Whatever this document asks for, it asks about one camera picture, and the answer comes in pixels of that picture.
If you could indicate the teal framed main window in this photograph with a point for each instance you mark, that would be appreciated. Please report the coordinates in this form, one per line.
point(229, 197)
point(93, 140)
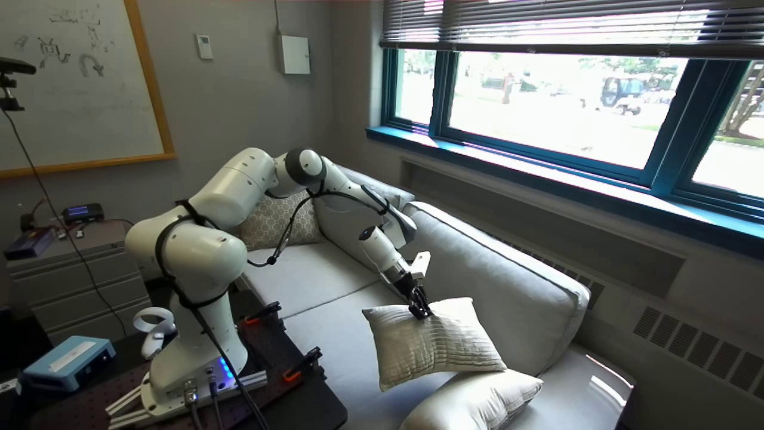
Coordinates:
point(646, 135)

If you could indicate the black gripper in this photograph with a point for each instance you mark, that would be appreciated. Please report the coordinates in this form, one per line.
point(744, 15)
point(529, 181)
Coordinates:
point(410, 288)

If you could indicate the light grey sofa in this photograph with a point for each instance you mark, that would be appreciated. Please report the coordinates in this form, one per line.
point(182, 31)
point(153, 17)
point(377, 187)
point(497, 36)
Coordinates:
point(529, 308)

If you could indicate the blue white box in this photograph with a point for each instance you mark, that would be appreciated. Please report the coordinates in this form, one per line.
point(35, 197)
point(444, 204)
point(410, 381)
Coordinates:
point(67, 363)

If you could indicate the grey filing cabinet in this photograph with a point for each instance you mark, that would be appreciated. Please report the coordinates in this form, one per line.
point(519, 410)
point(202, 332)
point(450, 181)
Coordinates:
point(83, 285)

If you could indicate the cream striped pillow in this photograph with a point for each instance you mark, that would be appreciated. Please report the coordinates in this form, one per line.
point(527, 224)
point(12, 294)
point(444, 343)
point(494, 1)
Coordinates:
point(474, 403)
point(451, 341)

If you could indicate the orange black clamp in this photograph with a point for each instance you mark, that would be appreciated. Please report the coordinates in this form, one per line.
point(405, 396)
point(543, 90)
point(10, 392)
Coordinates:
point(262, 316)
point(302, 366)

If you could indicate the white wall thermostat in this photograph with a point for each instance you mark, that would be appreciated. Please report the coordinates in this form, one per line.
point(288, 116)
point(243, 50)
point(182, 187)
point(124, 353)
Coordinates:
point(203, 49)

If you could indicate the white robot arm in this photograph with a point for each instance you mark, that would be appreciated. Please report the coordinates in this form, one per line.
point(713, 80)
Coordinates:
point(195, 249)

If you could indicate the white wall panel box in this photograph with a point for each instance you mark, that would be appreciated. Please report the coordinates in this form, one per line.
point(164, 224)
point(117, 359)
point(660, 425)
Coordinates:
point(294, 55)

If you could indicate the black camera on stand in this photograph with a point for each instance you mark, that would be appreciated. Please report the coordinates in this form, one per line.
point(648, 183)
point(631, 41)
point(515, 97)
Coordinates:
point(9, 81)

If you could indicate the whiteboard with wooden frame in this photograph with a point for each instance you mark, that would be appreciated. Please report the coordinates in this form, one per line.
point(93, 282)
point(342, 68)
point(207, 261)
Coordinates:
point(93, 98)

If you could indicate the black robot table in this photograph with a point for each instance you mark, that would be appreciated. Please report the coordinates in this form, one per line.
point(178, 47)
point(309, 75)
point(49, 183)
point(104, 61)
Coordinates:
point(307, 405)

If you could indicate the white VR controller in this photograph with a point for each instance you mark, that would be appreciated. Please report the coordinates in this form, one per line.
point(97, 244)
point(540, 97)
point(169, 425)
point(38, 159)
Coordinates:
point(157, 324)

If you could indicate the window blinds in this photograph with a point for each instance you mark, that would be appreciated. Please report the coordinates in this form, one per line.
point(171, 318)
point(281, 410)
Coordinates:
point(718, 30)

